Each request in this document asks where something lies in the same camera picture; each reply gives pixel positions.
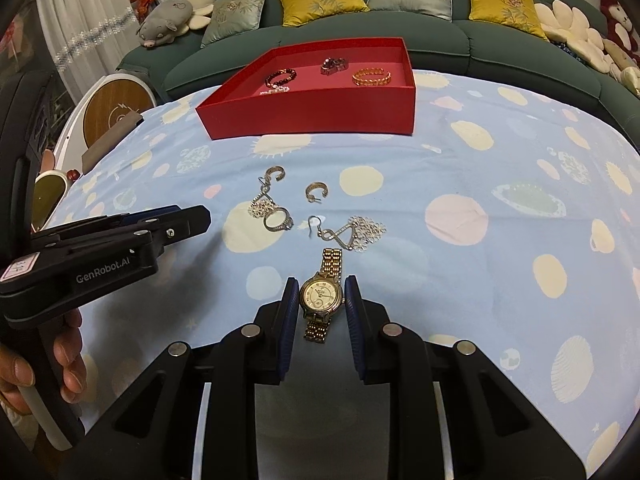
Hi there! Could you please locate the silver filigree drop earring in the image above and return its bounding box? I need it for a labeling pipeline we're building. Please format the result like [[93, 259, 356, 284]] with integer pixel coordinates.
[[307, 216, 386, 252], [247, 177, 277, 219]]

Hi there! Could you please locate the gold hoop earring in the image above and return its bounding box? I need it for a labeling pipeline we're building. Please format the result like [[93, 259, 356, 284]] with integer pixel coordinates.
[[264, 166, 285, 184], [305, 181, 329, 204]]

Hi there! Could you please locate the silver finger ring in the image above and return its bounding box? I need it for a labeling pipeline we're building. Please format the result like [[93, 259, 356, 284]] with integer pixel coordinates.
[[262, 206, 295, 233]]

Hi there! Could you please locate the gold wrist watch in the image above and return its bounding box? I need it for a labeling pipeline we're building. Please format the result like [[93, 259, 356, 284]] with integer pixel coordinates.
[[299, 248, 344, 344]]

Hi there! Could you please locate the black bead gold bracelet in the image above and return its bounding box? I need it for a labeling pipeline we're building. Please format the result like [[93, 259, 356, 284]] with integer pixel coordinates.
[[263, 67, 298, 89]]

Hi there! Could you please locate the gold chain bangle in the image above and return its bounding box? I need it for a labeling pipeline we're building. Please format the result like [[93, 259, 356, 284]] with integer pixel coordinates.
[[352, 67, 393, 87]]

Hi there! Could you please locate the red jewelry tray box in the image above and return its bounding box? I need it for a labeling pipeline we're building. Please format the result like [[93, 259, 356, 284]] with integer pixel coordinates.
[[196, 37, 416, 140]]

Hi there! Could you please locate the person's left hand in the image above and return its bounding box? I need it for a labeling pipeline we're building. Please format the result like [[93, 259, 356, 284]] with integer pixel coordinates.
[[0, 308, 87, 416]]

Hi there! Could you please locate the white framed small mirror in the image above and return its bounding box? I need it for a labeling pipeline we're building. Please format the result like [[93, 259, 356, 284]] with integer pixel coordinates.
[[32, 170, 70, 232]]

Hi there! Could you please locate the round wooden white device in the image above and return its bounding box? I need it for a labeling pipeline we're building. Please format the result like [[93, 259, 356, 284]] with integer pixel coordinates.
[[53, 72, 156, 172]]

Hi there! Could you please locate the grey plush animal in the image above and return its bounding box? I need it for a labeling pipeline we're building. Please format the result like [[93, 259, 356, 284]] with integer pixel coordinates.
[[137, 0, 193, 49]]

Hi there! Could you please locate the planet print blue tablecloth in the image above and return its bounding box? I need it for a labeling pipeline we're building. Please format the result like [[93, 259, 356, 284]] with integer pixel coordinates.
[[53, 72, 639, 472]]

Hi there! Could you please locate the white sheer curtain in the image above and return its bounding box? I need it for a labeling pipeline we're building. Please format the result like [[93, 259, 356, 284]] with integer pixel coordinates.
[[36, 0, 138, 102]]

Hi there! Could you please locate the left grey floral cushion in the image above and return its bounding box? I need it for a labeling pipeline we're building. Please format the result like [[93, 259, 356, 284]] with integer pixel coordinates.
[[201, 0, 265, 48]]

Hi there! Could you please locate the red orange plush toy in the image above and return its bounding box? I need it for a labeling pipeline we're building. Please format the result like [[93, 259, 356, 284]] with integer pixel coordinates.
[[129, 0, 157, 23]]

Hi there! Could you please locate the dark green sofa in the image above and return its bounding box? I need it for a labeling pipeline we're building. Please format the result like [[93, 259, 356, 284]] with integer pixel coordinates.
[[117, 0, 640, 149]]

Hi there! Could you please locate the right yellow floral cushion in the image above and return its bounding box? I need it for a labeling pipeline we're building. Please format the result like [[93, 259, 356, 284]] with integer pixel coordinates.
[[469, 0, 548, 41]]

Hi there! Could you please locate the cream satin quilt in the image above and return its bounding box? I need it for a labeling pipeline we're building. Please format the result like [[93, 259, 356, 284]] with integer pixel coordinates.
[[618, 66, 640, 99]]

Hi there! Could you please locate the beige small plush cushion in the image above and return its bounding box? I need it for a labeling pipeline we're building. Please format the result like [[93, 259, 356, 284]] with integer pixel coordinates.
[[603, 38, 638, 70]]

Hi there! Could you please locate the white flower shaped cushion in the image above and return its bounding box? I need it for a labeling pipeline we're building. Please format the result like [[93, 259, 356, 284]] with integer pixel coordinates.
[[534, 0, 613, 74]]

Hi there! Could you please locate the red monkey plush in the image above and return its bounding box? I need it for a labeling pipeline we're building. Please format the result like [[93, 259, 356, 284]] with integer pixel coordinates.
[[600, 0, 639, 64]]

